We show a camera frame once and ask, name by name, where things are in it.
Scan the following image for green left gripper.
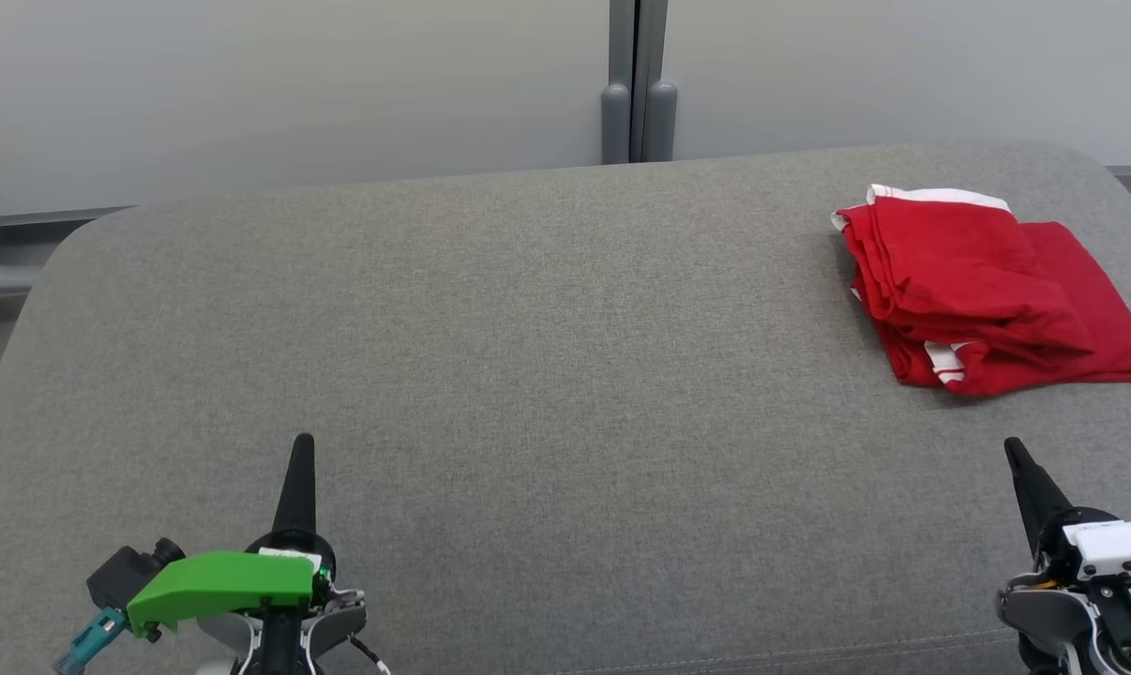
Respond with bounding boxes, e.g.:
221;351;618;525
127;433;337;640

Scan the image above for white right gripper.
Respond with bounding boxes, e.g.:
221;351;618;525
1003;437;1131;582

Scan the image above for red Bulls 23 jersey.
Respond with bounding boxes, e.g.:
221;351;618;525
880;222;1131;397

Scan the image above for red shorts with white stripe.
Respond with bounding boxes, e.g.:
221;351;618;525
830;185;1096;371

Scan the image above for grey fabric sofa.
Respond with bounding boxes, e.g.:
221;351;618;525
0;141;1131;675

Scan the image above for grey metal stand leg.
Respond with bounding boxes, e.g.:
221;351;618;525
0;192;43;292

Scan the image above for thin black left gripper cable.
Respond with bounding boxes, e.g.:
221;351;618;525
345;633;393;675

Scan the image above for left camera cable teal plug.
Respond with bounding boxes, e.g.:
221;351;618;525
54;607;128;675

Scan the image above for grey partition connector post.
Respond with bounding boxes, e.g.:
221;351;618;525
600;0;679;165

